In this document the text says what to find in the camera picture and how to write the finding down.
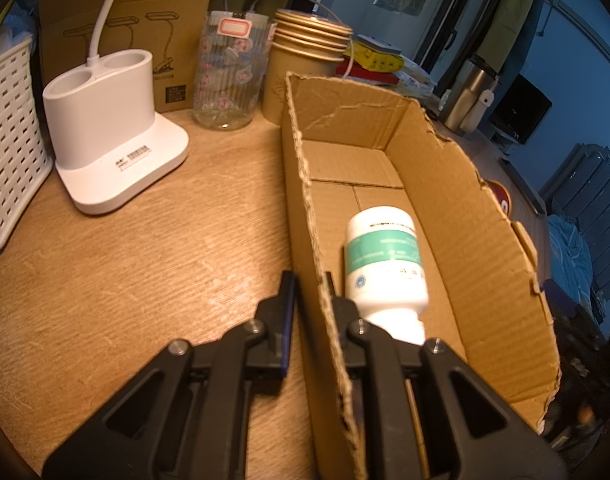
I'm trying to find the cardboard lamp packaging box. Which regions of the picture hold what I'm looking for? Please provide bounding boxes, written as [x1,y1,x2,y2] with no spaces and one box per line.
[35,0,231,113]

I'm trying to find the stainless steel thermos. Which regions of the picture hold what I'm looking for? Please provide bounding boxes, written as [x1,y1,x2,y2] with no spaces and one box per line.
[442,55,500,135]

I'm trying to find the white desk lamp base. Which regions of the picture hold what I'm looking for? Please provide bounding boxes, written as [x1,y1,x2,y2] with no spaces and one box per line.
[42,0,190,216]

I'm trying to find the dark radiator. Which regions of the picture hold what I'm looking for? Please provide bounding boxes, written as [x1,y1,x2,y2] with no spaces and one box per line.
[540,144,610,301]

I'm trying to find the yellow box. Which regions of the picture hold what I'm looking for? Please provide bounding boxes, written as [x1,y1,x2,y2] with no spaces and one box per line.
[352,34,406,73]

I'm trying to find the gold tin canister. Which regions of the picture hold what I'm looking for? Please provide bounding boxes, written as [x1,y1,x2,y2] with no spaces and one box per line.
[261,8,354,126]

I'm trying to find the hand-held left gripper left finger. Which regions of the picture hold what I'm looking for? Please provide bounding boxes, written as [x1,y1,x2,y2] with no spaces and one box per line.
[42,270,302,480]

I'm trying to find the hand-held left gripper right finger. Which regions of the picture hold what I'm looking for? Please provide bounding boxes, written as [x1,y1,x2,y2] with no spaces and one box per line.
[324,271,568,480]

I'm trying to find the blue bedding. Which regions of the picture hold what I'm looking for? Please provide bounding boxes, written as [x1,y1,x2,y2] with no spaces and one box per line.
[547,214,593,306]

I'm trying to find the green hanging garment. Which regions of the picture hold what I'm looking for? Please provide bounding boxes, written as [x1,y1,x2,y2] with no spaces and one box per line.
[477,0,546,68]

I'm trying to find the ribbed glass jar with stickers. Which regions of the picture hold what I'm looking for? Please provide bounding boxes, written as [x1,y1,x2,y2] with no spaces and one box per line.
[192,10,272,132]

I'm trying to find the stack of red white boxes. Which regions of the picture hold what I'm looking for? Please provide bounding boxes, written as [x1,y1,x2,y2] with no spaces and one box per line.
[345,57,436,98]

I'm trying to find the white plastic woven basket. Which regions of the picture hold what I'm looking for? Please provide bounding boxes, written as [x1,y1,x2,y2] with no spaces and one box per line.
[0,37,54,255]

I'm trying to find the black monitor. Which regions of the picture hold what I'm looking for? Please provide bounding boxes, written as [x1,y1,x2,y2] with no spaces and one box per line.
[490,74,553,143]

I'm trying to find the white medicine bottle green label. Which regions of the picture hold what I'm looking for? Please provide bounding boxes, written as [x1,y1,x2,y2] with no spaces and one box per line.
[343,206,430,346]

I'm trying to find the red round item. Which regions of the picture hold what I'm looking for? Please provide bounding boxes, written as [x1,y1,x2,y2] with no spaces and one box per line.
[486,180,514,217]

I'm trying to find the blue plastic bag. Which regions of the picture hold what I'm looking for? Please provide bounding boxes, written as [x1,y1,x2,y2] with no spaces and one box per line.
[0,0,38,51]

